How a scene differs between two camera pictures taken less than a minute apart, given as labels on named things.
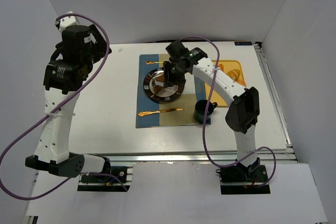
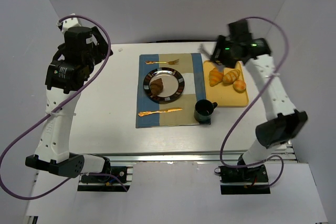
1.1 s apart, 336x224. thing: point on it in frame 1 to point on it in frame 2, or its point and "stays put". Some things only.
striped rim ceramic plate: [167, 94] stays put
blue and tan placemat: [150, 114] stays put
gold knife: [145, 113] stays put
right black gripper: [169, 77] to [218, 51]
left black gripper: [98, 44] stays put
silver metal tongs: [155, 83] to [220, 67]
